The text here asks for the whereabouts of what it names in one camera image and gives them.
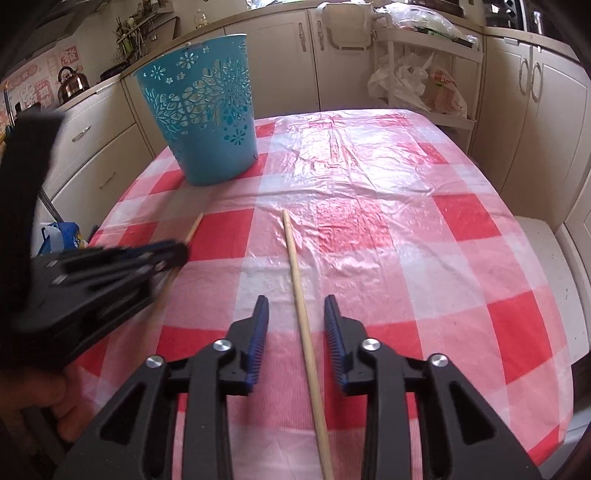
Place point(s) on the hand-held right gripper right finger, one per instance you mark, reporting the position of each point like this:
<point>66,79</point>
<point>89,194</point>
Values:
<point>334,346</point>

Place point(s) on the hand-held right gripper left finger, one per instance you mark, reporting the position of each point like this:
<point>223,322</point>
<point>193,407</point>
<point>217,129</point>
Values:
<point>258,341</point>

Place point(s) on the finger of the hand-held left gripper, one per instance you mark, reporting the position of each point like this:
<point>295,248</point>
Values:
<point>157,256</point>

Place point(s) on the pale wooden chopstick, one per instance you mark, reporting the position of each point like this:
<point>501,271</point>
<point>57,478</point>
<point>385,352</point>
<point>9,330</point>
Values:
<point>304,323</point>
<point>195,226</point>

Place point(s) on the blue perforated plastic basket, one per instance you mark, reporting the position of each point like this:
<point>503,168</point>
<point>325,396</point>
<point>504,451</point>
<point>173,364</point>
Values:
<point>203,152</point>

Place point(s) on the person's left hand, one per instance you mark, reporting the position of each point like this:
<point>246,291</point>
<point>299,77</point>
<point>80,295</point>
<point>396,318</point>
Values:
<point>41,387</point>

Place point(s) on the blue package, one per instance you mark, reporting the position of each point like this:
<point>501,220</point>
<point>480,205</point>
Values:
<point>57,235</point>

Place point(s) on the red white checked tablecloth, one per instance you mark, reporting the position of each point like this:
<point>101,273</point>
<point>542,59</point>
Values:
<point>415,258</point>

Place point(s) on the steel kettle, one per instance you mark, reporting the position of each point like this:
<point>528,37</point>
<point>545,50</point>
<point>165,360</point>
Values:
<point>73,81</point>

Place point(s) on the dark frying pan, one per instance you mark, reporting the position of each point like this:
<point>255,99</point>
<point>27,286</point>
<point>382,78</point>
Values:
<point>113,71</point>

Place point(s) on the white step stool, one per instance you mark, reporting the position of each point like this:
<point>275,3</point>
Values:
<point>549,277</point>

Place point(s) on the cream base cabinets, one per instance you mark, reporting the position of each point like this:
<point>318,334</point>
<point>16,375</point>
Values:
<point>286,60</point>

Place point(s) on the clear plastic bottle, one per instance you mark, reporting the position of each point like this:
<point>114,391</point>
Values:
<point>200,17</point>

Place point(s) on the white plastic bag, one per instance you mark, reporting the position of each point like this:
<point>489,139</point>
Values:
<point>401,78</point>

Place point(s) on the beige plastic bag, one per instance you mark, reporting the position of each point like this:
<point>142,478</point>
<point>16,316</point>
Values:
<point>443,92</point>

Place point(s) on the white hanging door bin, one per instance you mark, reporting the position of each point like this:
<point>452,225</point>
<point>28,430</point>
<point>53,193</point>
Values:
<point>346,27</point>

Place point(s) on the white rolling cart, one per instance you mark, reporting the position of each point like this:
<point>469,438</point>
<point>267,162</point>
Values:
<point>429,46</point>

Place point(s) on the clear plastic bags heap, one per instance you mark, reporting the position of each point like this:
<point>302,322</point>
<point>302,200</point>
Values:
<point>425,18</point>

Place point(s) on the black toaster oven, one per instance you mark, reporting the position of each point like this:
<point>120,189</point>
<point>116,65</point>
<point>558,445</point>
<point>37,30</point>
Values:
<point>526,14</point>

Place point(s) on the pink wall stickers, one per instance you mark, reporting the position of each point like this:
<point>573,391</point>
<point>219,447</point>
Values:
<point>41,78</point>

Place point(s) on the wall utensil rack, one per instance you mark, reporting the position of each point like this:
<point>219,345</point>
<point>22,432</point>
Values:
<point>138,32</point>

